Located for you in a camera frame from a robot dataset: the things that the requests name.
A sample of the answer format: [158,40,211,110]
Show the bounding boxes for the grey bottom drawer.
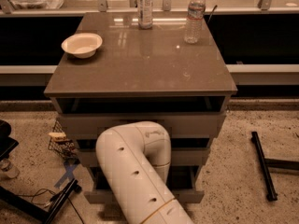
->
[84,166,204,204]

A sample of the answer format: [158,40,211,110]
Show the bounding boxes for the grey drawer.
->
[77,148,210,167]
[58,112,226,139]
[84,166,204,204]

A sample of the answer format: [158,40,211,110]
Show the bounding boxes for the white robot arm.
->
[96,121,194,224]

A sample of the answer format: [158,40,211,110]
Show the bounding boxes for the grey top drawer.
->
[58,112,226,139]

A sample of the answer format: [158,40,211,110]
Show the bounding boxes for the grey drawer cabinet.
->
[43,11,238,192]

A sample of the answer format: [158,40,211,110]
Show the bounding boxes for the grey middle drawer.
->
[77,148,210,167]

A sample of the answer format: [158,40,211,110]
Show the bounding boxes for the white paper bowl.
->
[61,33,103,59]

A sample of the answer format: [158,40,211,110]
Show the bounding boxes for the blue tape cross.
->
[54,160,79,189]

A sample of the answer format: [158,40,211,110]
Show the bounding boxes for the labelled drink bottle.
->
[137,0,152,29]

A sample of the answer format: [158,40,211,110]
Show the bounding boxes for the clear water bottle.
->
[184,0,206,44]

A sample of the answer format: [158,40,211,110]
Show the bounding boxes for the black stand leg right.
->
[251,132,299,202]

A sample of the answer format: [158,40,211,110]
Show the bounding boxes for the black stand leg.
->
[0,178,81,224]
[251,132,299,202]

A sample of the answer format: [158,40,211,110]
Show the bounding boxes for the black stand leg left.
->
[0,178,81,224]

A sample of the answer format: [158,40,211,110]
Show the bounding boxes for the plastic bottle on floor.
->
[0,159,20,178]

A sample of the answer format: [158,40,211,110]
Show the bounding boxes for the wire basket with snacks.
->
[48,120,77,160]

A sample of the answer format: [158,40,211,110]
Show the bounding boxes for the black floor cable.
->
[16,188,85,224]

